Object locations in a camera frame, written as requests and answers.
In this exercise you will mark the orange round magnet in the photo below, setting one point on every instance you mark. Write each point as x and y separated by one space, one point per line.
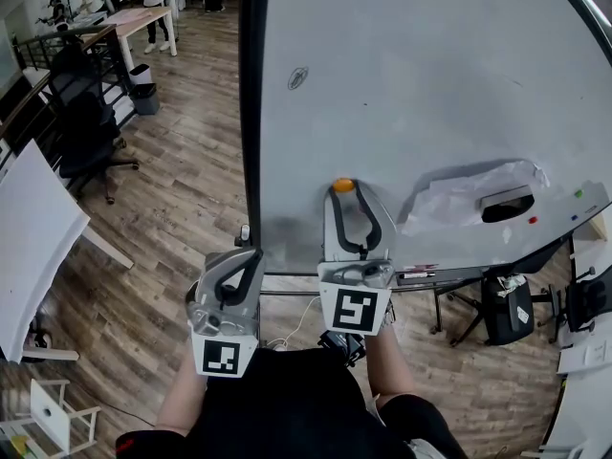
343 184

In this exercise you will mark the light wooden desk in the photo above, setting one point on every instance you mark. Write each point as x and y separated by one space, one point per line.
602 230

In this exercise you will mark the red white marker pen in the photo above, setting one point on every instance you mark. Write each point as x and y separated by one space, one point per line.
416 274

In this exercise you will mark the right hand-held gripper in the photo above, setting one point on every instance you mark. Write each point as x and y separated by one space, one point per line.
354 309

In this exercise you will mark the white table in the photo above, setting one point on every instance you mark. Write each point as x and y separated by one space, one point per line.
33 237

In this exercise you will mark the person's black shirt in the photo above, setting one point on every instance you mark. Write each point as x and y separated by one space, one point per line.
277 409

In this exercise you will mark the crumpled white paper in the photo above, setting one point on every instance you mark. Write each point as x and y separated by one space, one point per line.
444 203

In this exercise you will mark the black mesh armrest office chair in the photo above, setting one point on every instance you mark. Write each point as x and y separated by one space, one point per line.
588 299

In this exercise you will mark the black marker tray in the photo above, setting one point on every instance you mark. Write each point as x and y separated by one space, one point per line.
454 277

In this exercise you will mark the white whiteboard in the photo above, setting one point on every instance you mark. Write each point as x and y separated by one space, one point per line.
430 89

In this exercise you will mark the wooden desk with white legs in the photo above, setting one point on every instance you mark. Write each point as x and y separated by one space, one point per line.
138 17

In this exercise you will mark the white cardboard box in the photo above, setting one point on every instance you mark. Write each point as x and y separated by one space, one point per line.
588 352

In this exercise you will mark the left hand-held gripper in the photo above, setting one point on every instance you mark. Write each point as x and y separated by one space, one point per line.
222 356

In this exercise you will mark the black whiteboard eraser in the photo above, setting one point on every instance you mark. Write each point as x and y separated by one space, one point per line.
507 211

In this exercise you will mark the black battery pack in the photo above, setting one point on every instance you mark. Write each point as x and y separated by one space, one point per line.
342 344

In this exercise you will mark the grey trash bin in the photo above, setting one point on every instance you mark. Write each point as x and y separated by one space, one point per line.
146 101

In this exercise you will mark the person's right forearm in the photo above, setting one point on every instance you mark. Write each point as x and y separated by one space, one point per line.
389 371

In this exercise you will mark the white trash bin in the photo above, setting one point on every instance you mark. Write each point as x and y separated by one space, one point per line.
139 74

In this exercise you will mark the black metal railing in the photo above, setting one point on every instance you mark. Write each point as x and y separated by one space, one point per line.
95 29

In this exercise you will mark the person's left forearm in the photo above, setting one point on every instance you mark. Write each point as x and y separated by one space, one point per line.
179 399

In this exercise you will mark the white wooden chair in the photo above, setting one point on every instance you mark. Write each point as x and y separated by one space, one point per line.
48 414

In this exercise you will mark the black chair with white label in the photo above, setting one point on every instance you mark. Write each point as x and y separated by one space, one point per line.
507 313

